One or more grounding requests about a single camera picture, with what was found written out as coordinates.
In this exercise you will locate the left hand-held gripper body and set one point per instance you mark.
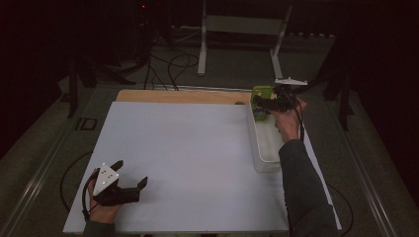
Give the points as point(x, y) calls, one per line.
point(105, 179)

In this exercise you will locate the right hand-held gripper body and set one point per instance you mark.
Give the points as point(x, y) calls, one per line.
point(284, 100)

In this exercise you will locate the white plastic bin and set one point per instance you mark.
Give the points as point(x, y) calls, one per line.
point(268, 148)

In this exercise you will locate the person's right hand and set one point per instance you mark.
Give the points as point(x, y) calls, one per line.
point(290, 125)

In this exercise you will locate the person's left hand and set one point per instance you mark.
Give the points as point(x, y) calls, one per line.
point(102, 214)

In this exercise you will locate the white table mat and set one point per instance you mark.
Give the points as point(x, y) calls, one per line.
point(181, 148)

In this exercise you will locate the black tripod stand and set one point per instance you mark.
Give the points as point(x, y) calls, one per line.
point(344, 105)
point(73, 92)

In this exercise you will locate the white power strip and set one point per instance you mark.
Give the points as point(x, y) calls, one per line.
point(313, 34)

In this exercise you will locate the white metal stand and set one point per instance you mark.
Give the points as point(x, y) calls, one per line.
point(201, 49)

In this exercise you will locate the black square floor bracket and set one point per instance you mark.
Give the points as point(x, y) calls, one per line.
point(86, 124)

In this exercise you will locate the metal floor rail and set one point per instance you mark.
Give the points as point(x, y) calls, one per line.
point(365, 184)
point(36, 184)

